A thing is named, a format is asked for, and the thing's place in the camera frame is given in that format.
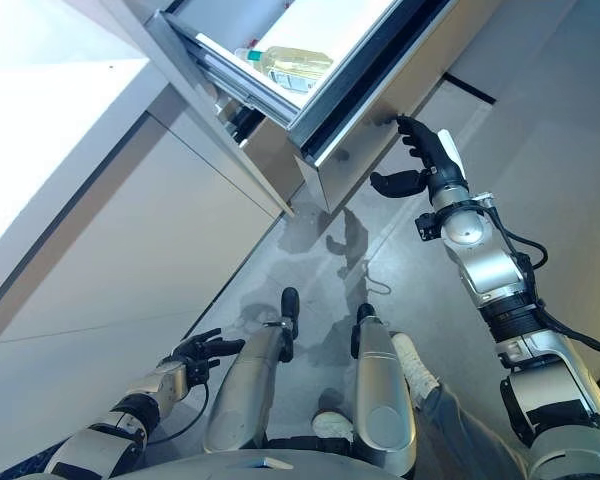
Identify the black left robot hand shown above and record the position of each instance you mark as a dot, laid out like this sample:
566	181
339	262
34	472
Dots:
200	347

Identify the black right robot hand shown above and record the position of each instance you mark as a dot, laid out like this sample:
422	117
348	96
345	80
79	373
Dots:
442	170

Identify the steel fridge drawer white bin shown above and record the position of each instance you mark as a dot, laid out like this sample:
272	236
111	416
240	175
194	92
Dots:
395	85

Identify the yellow drink bottle white cap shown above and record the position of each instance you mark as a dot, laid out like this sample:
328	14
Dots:
295	62

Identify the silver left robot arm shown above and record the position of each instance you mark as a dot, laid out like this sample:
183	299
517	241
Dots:
130	395

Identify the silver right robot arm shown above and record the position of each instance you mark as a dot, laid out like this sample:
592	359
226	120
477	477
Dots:
490	270

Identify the stainless steel fridge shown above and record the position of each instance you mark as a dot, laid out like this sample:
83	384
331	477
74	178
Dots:
270	160

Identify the grey robot torso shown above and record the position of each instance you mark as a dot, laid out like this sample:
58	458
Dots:
260	467

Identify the white sneaker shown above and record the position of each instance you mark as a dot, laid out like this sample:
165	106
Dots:
332	427
415	370

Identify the silver right robot leg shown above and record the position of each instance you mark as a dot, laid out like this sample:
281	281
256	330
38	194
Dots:
382	390

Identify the tall white side panel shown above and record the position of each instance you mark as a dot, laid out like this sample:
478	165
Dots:
202	107

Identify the person leg in jeans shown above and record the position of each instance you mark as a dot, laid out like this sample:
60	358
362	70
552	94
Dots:
460	440

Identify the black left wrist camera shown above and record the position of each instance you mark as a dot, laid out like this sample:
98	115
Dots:
202	370

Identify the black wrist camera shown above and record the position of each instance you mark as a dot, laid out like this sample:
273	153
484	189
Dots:
202	370
427	225

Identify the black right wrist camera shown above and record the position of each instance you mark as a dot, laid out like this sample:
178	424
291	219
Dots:
427	225

